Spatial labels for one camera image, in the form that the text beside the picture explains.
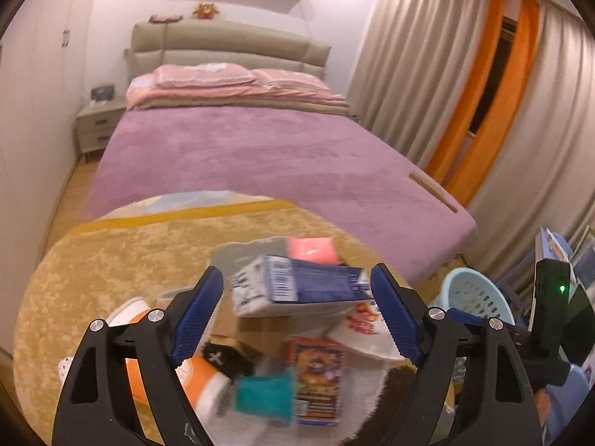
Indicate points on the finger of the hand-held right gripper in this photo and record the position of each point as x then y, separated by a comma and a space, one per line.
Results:
517, 331

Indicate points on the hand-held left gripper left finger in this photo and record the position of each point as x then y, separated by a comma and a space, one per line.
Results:
195, 320

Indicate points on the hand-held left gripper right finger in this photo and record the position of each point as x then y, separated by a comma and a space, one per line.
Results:
395, 316

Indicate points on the white bag with red print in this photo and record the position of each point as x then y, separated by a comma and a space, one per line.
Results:
362, 326

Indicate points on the black packet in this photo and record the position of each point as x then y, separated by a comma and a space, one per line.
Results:
223, 357

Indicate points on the light blue plastic basket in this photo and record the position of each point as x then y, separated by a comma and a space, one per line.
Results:
474, 293

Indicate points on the brown cardboard piece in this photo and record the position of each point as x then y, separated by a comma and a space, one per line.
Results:
260, 331

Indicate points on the blue and white carton box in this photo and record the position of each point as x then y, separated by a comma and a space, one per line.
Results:
316, 283

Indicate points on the red snack box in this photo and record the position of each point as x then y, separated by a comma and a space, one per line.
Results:
318, 371

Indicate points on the teal packet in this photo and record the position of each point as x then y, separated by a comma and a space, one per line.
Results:
265, 395

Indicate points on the pink packet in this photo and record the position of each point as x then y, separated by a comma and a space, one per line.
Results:
314, 248

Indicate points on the stack of picture books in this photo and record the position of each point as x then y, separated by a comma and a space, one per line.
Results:
553, 241

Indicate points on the round yellow plush rug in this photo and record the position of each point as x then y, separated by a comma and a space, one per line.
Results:
116, 260

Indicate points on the wooden stick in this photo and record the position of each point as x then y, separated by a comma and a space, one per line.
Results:
434, 193

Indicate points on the white perforated plastic item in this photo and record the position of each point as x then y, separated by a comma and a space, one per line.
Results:
65, 369

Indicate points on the grey curtain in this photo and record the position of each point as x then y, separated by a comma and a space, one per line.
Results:
409, 65
548, 139

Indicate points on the purple bed blanket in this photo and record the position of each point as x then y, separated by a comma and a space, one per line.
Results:
279, 158

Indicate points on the orange curtain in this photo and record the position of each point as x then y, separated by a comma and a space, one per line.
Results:
506, 111
474, 83

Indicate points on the beige nightstand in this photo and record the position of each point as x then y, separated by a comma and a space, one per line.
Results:
97, 123

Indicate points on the beige folded quilt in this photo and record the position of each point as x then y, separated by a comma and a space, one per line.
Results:
279, 102

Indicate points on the dark window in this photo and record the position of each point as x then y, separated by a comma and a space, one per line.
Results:
493, 79

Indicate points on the pink pillow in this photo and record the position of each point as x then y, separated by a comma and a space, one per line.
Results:
288, 78
204, 75

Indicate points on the white wardrobe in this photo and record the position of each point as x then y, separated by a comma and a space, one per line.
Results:
37, 102

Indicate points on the bed with beige headboard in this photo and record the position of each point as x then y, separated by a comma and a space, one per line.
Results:
223, 46

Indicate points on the pink fluffy headband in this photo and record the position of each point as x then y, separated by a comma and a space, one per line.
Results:
165, 18

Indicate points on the orange plush toy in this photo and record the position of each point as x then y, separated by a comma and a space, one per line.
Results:
207, 10

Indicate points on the dark photo frame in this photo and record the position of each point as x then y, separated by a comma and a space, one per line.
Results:
102, 93

